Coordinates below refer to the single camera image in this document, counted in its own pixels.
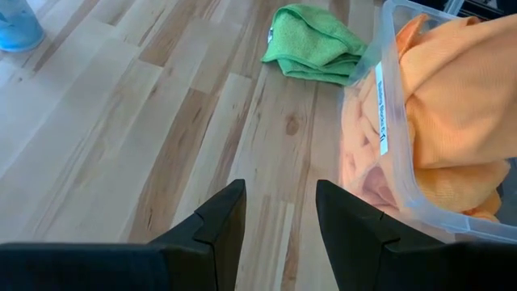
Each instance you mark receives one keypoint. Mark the clear water bottle blue cap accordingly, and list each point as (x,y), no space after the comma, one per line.
(18,28)

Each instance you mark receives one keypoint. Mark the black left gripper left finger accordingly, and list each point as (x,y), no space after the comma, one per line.
(202,250)

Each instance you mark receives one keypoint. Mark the black aluminium table frame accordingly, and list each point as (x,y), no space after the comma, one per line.
(493,9)

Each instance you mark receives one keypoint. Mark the orange microfiber towel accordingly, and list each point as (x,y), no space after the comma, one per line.
(456,186)
(456,93)

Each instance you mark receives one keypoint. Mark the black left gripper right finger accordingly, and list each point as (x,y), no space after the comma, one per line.
(363,250)

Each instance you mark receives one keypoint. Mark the green microfiber towel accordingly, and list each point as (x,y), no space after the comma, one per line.
(311,44)

